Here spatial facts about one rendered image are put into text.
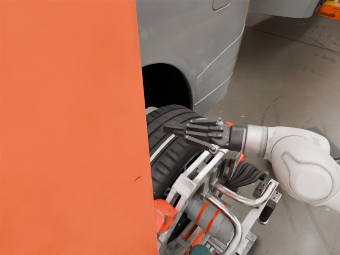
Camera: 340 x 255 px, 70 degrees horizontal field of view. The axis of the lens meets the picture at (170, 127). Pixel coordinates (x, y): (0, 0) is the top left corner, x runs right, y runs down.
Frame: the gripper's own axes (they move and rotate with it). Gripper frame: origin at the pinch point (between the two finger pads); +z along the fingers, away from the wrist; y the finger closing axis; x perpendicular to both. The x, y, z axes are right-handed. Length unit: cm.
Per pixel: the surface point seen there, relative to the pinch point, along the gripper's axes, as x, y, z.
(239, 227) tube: -24.7, -16.4, -23.6
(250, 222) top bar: -28.7, -12.2, -27.3
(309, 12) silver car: -83, 262, -83
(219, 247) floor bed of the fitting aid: -122, 2, -21
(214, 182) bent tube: -25.2, -1.9, -13.4
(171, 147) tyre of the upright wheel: -8.4, -1.4, 1.5
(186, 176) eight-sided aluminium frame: -13.6, -7.8, -5.0
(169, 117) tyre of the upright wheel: -9.8, 12.8, 6.2
